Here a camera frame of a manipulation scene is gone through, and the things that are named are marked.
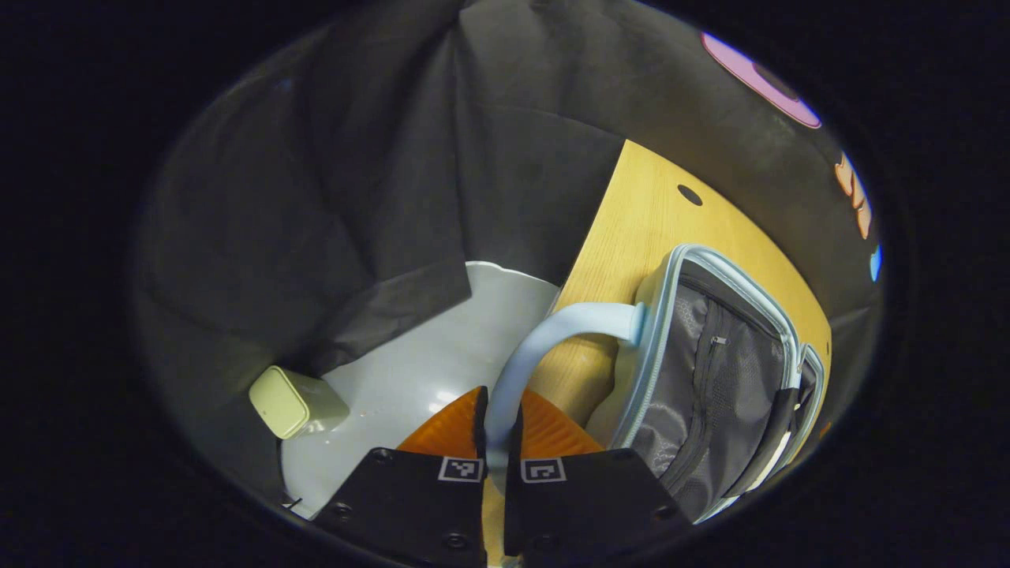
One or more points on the pale yellow box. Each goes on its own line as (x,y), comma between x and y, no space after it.
(296,398)

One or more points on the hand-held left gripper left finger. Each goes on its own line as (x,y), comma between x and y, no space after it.
(480,430)

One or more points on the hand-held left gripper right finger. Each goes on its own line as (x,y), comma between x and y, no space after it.
(515,454)

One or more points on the black backdrop cloth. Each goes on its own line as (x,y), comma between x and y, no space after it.
(355,197)

